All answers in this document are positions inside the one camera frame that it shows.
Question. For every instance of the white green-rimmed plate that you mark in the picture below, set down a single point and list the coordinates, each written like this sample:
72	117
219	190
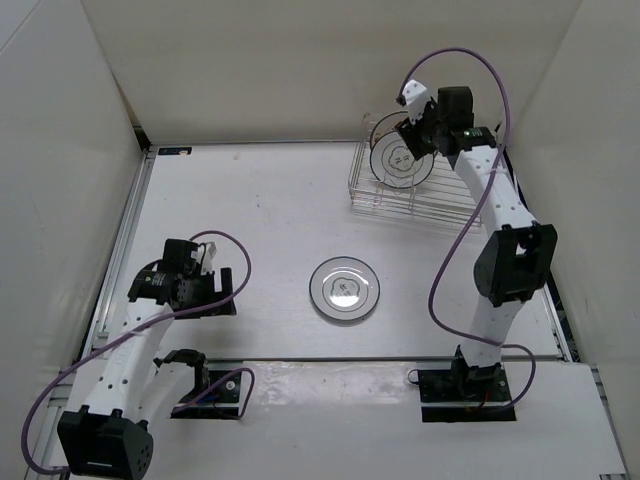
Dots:
393	164
344	289

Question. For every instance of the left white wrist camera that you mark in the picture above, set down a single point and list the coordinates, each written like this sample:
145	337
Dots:
204	259

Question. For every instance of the metal wire dish rack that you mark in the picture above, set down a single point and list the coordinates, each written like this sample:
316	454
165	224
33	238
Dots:
442	198

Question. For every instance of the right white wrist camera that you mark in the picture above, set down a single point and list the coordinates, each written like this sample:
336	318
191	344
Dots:
414	97

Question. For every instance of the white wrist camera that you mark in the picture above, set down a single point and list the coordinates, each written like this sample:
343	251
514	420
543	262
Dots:
204	259
414	97

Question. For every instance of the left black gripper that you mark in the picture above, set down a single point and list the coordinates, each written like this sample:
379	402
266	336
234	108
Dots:
217	308

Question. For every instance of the blue table label sticker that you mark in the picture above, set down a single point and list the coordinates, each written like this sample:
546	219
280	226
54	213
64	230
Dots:
174	151

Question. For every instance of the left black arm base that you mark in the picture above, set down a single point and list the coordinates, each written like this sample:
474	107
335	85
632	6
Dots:
216	394

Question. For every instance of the orange sunburst pattern plate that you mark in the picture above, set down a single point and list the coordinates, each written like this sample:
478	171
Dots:
386	124

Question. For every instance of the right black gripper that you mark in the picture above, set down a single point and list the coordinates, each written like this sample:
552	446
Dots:
410	132

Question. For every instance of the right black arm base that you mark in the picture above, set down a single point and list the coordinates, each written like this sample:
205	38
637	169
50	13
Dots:
462	393

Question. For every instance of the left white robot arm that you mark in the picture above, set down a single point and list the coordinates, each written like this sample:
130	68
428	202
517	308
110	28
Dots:
109	435

